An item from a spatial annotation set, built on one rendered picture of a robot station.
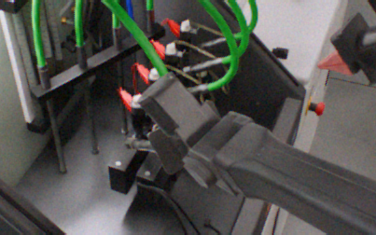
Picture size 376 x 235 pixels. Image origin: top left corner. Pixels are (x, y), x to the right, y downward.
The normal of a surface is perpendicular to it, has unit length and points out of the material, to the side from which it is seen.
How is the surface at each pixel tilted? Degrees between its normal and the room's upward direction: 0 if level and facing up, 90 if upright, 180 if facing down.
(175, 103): 42
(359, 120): 0
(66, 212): 0
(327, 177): 36
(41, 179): 0
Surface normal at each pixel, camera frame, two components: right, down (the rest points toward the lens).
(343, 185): -0.57, -0.72
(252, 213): -0.03, -0.71
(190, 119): 0.25, -0.01
